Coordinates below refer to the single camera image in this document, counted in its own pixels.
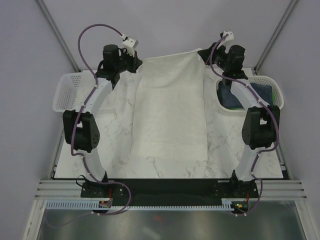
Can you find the aluminium extrusion rail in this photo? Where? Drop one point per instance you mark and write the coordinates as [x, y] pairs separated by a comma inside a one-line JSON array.
[[271, 189]]

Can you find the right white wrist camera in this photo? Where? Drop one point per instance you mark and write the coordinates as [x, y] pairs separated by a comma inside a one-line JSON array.
[[226, 37]]

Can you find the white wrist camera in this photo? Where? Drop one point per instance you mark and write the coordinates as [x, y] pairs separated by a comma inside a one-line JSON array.
[[129, 43], [226, 37]]

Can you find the white plastic basket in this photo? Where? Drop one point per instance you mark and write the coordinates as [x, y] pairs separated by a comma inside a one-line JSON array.
[[81, 90], [259, 79]]

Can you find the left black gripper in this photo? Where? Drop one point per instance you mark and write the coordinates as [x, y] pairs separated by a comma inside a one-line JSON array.
[[135, 63]]

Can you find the left white plastic basket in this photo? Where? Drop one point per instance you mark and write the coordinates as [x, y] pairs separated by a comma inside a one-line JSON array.
[[81, 90]]

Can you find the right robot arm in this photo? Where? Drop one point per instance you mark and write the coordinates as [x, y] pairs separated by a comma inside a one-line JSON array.
[[260, 130]]

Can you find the right aluminium frame post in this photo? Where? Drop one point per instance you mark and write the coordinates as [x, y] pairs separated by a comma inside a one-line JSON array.
[[290, 9]]

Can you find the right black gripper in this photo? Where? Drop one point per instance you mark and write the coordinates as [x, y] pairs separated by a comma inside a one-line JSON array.
[[205, 55]]

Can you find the white towel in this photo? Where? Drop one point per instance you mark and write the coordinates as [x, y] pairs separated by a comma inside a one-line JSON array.
[[169, 120]]

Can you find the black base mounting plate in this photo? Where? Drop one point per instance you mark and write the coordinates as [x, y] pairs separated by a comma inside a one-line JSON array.
[[166, 191]]

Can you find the right white plastic basket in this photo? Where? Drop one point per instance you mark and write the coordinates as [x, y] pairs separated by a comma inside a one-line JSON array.
[[259, 79]]

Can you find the dark blue towel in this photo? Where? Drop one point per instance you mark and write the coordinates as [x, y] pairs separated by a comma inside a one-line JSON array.
[[229, 101]]

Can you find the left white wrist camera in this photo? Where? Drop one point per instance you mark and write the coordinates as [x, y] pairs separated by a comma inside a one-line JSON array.
[[129, 43]]

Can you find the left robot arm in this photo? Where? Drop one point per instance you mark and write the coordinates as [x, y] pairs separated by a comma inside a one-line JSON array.
[[80, 128]]

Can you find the white slotted cable duct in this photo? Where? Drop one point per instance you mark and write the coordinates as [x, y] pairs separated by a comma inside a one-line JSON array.
[[100, 205]]

